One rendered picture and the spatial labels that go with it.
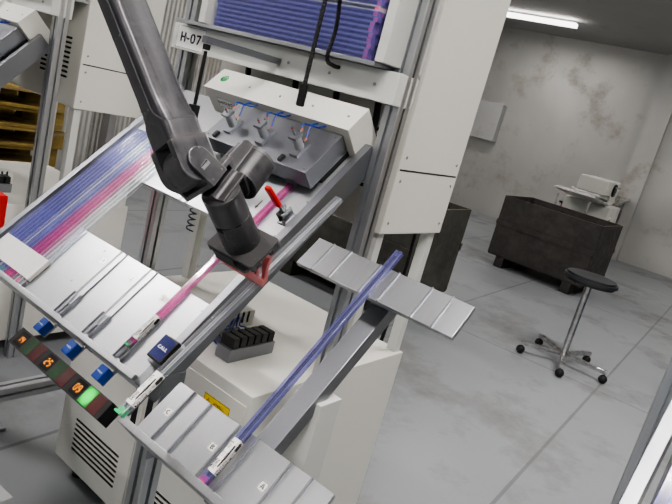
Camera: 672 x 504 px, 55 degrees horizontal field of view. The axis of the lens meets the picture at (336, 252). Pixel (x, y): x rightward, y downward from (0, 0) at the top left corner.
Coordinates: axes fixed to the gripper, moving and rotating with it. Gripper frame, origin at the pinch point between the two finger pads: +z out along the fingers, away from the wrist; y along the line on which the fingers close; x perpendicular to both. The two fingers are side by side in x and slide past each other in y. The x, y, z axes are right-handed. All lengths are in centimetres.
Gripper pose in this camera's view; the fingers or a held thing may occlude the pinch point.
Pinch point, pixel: (258, 278)
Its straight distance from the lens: 105.4
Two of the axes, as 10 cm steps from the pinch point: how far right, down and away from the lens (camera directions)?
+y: -7.6, -3.6, 5.3
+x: -6.2, 6.5, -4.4
